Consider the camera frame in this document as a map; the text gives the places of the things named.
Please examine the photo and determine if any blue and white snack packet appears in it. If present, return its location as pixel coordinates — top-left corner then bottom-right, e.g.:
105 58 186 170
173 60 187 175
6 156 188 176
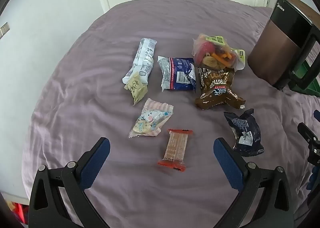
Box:
157 56 197 92

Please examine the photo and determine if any orange wafer bar packet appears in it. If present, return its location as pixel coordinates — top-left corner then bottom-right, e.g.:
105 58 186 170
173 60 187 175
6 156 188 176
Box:
157 129 193 171

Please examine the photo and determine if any red toy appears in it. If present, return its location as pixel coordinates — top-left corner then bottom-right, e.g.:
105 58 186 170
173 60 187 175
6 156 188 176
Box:
7 202 28 226

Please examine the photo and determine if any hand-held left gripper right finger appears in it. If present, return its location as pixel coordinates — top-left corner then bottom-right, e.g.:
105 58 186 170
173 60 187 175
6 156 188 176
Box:
213 137 295 228

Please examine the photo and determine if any long white snack packet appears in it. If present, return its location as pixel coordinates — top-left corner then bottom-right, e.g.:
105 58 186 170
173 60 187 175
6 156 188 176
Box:
122 38 157 86

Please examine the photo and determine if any dark navy snack packet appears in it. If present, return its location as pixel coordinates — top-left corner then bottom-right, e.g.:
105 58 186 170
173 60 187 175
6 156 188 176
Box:
223 109 265 157

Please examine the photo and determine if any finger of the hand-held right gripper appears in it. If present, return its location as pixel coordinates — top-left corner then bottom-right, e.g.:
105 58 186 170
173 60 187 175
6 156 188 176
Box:
291 26 320 92
297 122 320 166

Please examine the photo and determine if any wall socket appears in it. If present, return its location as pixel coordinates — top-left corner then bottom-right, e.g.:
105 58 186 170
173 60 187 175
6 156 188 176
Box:
0 22 10 37

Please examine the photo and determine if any small beige snack packet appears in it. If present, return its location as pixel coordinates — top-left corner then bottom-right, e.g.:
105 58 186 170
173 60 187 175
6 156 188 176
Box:
124 72 148 106

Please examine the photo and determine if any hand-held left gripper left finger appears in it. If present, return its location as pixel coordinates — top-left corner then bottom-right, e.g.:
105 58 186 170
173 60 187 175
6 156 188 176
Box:
28 137 111 228

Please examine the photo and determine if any clear dried fruit bag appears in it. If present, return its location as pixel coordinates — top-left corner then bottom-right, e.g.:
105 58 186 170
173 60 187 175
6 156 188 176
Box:
192 34 247 71

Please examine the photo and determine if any pink striped cartoon snack packet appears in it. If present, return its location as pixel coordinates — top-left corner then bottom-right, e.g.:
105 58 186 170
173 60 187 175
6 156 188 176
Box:
128 98 174 138

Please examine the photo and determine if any brown snack packet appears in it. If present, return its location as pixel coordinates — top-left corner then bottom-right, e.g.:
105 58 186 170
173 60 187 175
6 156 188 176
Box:
195 67 246 111

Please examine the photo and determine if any purple bed sheet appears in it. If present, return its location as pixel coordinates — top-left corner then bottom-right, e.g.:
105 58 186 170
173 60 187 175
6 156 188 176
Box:
22 0 320 228

